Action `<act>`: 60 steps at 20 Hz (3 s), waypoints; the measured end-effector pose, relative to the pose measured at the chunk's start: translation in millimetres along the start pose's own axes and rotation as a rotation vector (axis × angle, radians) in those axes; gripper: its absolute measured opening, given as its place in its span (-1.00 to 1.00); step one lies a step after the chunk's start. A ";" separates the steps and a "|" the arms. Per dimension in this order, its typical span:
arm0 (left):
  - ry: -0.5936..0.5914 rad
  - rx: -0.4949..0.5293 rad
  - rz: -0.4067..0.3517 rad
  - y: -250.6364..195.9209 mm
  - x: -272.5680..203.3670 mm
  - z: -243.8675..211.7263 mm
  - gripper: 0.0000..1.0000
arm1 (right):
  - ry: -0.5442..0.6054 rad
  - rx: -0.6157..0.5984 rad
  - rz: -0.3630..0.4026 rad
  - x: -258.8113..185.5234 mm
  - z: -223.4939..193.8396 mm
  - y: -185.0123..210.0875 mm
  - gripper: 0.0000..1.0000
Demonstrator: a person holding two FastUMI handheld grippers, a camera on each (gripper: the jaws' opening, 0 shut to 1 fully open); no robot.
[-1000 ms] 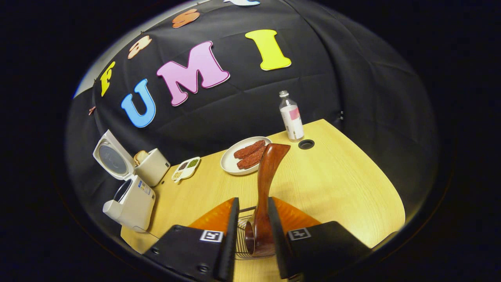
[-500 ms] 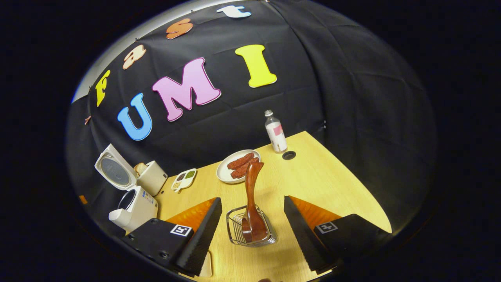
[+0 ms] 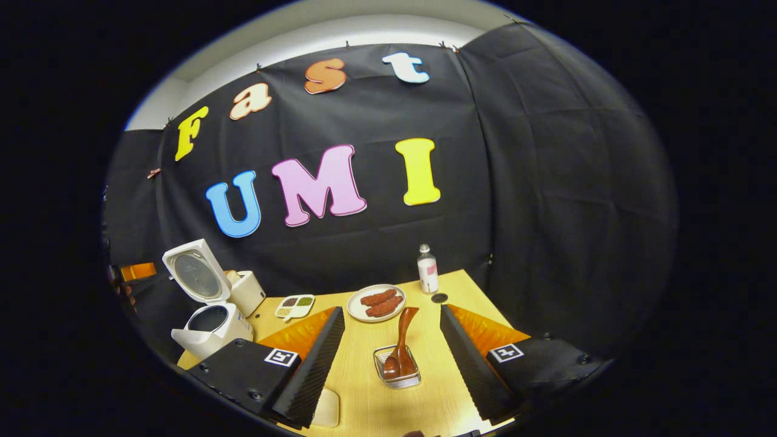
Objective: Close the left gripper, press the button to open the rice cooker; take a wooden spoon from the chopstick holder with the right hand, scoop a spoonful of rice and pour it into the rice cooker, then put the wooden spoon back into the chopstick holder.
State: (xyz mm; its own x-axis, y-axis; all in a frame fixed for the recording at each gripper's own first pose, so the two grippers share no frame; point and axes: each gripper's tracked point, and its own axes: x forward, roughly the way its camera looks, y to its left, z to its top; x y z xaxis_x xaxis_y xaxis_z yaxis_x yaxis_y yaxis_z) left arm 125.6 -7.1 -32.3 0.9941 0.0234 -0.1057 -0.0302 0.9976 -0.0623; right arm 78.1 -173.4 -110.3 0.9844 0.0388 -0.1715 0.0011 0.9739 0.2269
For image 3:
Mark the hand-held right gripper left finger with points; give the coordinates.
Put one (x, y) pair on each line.
(317, 370)

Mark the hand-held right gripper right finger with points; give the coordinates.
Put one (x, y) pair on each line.
(470, 370)

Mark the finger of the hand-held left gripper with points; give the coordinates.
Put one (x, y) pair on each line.
(139, 271)

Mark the clear box of white rice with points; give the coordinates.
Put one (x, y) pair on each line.
(326, 409)

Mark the brown wooden spoon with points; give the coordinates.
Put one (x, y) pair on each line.
(405, 331)

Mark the white rice cooker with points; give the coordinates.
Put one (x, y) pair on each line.
(224, 331)

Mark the white divided dish of beans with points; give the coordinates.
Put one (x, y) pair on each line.
(295, 315)

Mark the white round plate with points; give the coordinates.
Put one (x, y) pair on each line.
(355, 309)

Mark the black table grommet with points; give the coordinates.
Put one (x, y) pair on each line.
(439, 298)

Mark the toasted bread slice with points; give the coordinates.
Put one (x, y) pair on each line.
(232, 277)

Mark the brown sausage piece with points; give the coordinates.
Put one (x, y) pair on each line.
(379, 297)
(385, 306)

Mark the white toaster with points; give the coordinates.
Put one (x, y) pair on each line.
(249, 295)

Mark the small bottle with pink label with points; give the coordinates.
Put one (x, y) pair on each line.
(428, 276)

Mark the black backdrop cloth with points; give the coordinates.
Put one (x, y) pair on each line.
(546, 182)

